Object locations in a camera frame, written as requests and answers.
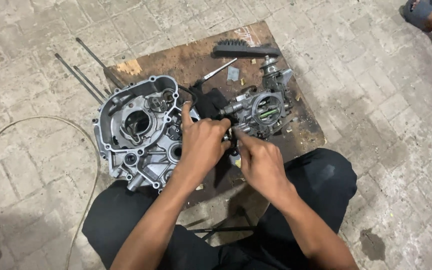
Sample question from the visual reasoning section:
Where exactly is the grey sandal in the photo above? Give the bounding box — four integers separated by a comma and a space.
400, 0, 432, 33

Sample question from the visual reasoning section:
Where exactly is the person's left hand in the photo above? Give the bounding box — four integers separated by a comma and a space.
175, 101, 232, 179

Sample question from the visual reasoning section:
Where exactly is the black metal stool frame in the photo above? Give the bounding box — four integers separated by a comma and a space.
189, 207, 259, 241

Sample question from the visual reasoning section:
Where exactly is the small grey metal plate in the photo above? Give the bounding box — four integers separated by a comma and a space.
226, 66, 241, 82

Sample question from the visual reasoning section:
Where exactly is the black rubber seal ring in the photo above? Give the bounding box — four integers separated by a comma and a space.
221, 137, 241, 158

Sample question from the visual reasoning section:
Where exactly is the black thin gasket loop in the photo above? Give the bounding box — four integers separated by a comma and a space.
177, 85, 200, 113

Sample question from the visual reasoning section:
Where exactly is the grey metal pump part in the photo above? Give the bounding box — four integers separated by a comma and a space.
259, 55, 294, 94

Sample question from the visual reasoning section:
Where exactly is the person's right hand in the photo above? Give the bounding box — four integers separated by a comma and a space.
233, 130, 298, 205

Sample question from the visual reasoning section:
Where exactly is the silver engine crankcase half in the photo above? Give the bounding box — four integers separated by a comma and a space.
91, 75, 202, 194

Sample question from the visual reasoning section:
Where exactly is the silver carburetor body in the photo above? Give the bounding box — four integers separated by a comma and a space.
219, 86, 295, 139

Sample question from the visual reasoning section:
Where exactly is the long metal stud rod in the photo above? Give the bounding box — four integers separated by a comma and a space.
54, 53, 105, 106
73, 65, 109, 100
75, 37, 126, 90

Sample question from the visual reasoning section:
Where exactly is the worn wooden board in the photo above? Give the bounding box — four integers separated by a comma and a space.
104, 20, 328, 211

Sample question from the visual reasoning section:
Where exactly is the black bristle brush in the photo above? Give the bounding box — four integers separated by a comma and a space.
212, 38, 281, 59

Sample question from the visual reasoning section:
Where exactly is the thin pale cable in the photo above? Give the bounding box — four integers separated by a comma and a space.
0, 115, 102, 270

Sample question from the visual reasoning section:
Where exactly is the black cloth rag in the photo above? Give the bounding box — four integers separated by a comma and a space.
191, 87, 239, 130

